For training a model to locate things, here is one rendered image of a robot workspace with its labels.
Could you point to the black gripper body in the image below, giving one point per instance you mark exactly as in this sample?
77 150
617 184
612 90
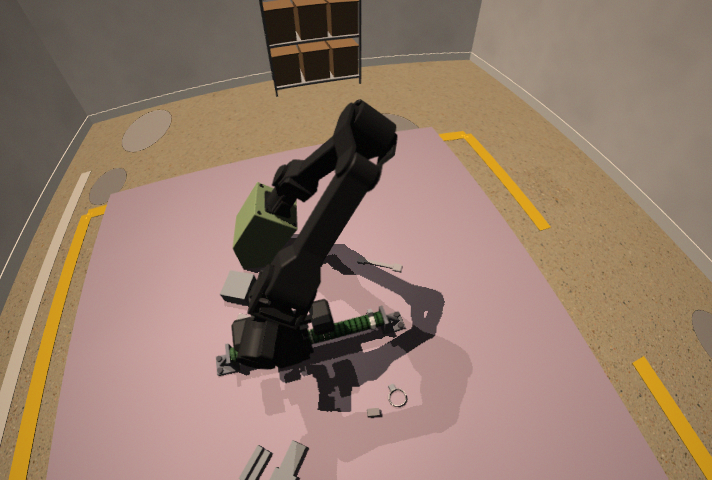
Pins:
319 314

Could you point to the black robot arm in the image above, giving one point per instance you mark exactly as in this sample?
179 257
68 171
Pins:
292 279

